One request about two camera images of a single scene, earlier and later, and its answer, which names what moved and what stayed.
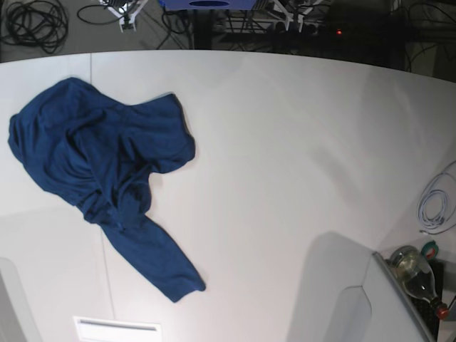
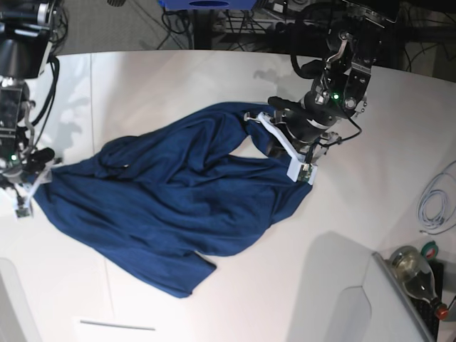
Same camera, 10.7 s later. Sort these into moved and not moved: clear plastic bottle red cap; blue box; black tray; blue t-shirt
Moved: blue t-shirt
Not moved: blue box; black tray; clear plastic bottle red cap
